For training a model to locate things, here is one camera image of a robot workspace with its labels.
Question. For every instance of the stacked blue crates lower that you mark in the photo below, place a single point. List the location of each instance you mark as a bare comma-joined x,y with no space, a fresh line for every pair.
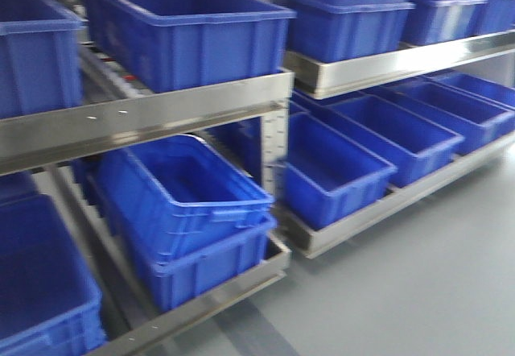
189,220

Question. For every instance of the blue crate rack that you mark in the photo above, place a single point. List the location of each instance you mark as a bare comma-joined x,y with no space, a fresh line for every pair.
478,121
414,145
328,176

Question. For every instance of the blue crate lower left corner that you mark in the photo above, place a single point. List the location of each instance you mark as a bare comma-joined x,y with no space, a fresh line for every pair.
50,302

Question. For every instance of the stacked blue crates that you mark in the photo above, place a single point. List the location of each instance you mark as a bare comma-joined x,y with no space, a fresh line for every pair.
189,220
335,30

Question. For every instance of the blue crate right rack far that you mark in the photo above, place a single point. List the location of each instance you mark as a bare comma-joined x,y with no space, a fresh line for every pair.
478,121

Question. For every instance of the steel shelf rack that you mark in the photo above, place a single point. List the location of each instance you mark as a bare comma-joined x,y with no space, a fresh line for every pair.
243,120
313,243

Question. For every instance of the steel left shelf rack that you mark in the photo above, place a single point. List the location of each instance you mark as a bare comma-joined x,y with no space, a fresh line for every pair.
243,120

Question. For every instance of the blue crate right rack near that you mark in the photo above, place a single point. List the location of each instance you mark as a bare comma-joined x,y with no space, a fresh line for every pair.
328,176

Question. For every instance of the stacked blue crates upper right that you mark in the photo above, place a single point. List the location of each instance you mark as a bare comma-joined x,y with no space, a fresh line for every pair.
335,30

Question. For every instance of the blue crate right rack middle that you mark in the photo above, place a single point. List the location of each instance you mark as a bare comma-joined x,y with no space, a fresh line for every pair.
414,145

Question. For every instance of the blue crate beside target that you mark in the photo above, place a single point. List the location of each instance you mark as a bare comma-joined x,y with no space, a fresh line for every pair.
40,68

